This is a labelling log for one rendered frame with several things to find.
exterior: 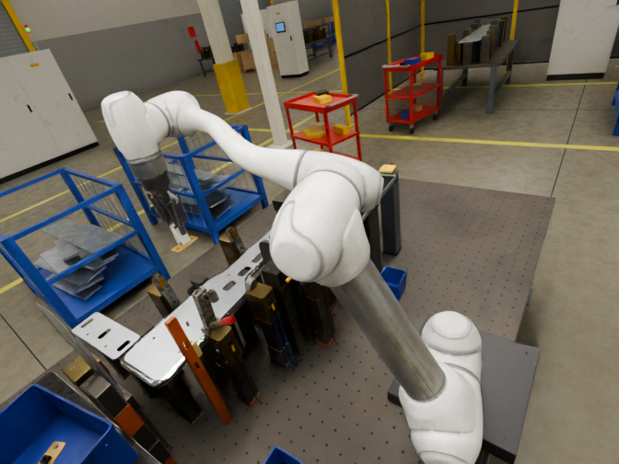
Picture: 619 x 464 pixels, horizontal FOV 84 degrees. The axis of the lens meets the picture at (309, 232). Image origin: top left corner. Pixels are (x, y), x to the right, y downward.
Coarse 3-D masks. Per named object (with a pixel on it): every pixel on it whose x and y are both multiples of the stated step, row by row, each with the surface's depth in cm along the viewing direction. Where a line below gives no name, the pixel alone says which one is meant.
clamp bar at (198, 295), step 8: (192, 288) 95; (200, 288) 95; (200, 296) 94; (208, 296) 97; (200, 304) 95; (208, 304) 98; (200, 312) 97; (208, 312) 99; (208, 320) 100; (208, 328) 101
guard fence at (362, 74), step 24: (336, 0) 486; (360, 0) 537; (384, 0) 593; (408, 0) 662; (336, 24) 502; (360, 24) 550; (384, 24) 610; (408, 24) 683; (360, 48) 565; (384, 48) 627; (408, 48) 705; (360, 72) 580; (408, 72) 729; (360, 96) 596
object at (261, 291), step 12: (264, 288) 112; (252, 300) 112; (264, 300) 109; (264, 312) 112; (276, 312) 116; (264, 324) 119; (276, 324) 119; (264, 336) 124; (276, 336) 120; (276, 348) 124; (288, 348) 128; (276, 360) 129; (288, 360) 129
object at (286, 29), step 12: (276, 12) 1001; (288, 12) 981; (276, 24) 1019; (288, 24) 1000; (300, 24) 1029; (276, 36) 1044; (288, 36) 1021; (300, 36) 1039; (276, 48) 1067; (288, 48) 1043; (300, 48) 1050; (288, 60) 1065; (300, 60) 1061; (288, 72) 1089; (300, 72) 1072
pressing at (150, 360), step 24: (240, 264) 137; (216, 288) 128; (240, 288) 125; (192, 312) 119; (216, 312) 117; (144, 336) 114; (168, 336) 112; (192, 336) 110; (144, 360) 105; (168, 360) 103
